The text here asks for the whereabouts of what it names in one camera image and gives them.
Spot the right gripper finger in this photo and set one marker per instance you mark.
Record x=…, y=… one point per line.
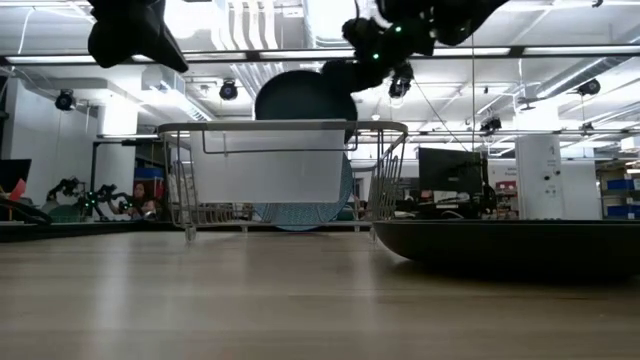
x=345, y=75

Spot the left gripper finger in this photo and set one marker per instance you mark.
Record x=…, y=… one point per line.
x=167, y=50

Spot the teal plate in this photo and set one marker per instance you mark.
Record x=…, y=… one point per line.
x=300, y=97

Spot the light blue textured plate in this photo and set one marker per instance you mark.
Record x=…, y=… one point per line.
x=310, y=216

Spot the black plate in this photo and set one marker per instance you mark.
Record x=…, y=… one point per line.
x=500, y=245

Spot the background black robot arm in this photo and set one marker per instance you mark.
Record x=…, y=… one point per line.
x=67, y=189
x=107, y=196

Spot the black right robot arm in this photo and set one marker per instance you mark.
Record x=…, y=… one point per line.
x=460, y=20

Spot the black ceiling spotlight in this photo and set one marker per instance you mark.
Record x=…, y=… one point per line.
x=228, y=91
x=589, y=88
x=491, y=125
x=400, y=89
x=65, y=101

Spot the translucent plastic cutlery holder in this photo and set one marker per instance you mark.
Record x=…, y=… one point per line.
x=265, y=170

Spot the blue box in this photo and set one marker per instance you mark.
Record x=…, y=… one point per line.
x=149, y=173

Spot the black computer monitor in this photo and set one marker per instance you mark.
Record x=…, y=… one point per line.
x=450, y=175

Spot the person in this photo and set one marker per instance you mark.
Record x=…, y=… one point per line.
x=141, y=197

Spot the white tall cabinet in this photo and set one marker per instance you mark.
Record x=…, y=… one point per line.
x=539, y=175

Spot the blue storage bin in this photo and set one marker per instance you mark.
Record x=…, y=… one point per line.
x=624, y=184
x=624, y=211

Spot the black metal table frame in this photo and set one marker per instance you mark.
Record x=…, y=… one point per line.
x=100, y=231

